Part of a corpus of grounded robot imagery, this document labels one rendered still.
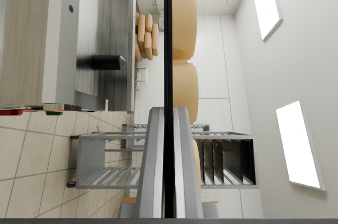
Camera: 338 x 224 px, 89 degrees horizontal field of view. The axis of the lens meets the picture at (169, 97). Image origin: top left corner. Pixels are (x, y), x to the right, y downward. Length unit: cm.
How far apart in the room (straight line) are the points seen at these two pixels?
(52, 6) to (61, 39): 3
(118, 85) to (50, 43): 29
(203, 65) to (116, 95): 458
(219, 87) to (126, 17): 438
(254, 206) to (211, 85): 290
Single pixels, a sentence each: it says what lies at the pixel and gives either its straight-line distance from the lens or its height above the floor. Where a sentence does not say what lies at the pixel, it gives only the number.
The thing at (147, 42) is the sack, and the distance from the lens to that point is 411.
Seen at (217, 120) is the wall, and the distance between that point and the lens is 453.
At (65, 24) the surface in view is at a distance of 20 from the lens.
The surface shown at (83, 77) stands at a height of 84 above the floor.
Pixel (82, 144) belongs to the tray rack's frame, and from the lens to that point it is 192.
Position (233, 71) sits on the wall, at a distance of 511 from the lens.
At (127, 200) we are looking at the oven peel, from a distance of 422.
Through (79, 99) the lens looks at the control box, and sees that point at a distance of 34.
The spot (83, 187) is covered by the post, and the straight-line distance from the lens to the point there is 197.
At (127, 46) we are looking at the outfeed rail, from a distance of 49.
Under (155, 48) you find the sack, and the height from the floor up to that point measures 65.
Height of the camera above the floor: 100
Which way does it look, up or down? level
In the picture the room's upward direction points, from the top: 90 degrees clockwise
